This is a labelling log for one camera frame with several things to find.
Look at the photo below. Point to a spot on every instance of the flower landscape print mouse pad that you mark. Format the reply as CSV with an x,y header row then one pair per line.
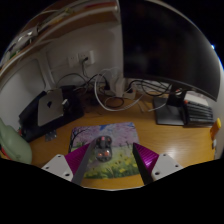
x,y
121,146

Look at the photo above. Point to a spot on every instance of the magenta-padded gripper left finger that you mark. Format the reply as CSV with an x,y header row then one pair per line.
x,y
56,165

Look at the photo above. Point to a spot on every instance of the black dock box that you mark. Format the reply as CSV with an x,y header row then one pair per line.
x,y
75,106

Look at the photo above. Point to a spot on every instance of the black curved computer monitor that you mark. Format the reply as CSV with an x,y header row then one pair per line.
x,y
166,43

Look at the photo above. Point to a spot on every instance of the silver mini computer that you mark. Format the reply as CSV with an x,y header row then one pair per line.
x,y
50,106

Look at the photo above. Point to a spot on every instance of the transparent grey computer mouse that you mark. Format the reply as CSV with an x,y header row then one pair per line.
x,y
104,150

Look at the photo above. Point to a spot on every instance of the pale green plush toy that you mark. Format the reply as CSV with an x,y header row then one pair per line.
x,y
15,146

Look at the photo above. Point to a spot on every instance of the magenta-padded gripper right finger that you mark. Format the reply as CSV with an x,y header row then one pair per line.
x,y
165,165

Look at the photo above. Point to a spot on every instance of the white power strip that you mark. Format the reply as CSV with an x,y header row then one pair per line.
x,y
120,88

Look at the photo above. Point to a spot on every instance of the wooden wall shelf unit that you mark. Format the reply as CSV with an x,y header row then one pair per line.
x,y
56,25

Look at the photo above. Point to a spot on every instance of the dark grey mechanical keyboard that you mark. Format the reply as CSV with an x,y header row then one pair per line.
x,y
199,114

